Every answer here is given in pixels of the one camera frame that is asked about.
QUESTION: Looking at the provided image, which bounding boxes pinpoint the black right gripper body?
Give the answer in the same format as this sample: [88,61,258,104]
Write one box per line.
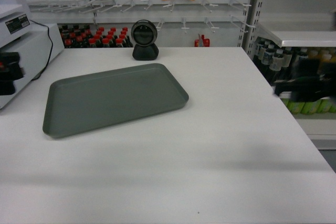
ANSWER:
[274,59,335,102]

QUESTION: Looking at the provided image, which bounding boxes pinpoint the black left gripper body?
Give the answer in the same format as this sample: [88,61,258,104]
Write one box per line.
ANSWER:
[1,52,25,95]

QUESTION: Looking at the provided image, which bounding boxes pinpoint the grey rectangular tray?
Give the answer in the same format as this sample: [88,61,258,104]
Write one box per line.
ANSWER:
[43,63,189,138]

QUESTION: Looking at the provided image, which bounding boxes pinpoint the green packages lower shelf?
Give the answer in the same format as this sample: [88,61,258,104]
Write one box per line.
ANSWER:
[281,98,335,115]

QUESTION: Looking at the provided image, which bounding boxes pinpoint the white cash register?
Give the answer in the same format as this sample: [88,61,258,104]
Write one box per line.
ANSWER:
[1,4,64,108]

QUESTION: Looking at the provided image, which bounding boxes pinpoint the dark sauce bottles right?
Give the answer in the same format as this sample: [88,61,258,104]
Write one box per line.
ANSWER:
[253,37,335,84]

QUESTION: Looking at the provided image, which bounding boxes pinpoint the red capped dark bottles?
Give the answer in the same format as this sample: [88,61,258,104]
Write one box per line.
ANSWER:
[58,24,133,48]

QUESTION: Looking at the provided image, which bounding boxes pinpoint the white metal shelf unit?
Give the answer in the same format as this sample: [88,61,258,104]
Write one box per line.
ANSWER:
[243,0,336,151]

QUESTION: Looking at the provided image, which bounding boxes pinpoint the small red package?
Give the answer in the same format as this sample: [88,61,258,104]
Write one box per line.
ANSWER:
[194,34,211,47]

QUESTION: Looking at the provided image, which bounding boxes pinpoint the white peg hook rack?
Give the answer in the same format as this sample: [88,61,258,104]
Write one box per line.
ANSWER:
[28,0,254,33]

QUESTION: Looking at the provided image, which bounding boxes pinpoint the black round barcode scanner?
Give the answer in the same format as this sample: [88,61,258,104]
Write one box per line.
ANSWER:
[131,19,159,61]

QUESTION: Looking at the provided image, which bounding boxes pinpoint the black power cable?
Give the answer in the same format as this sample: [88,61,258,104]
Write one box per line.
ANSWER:
[30,19,54,80]

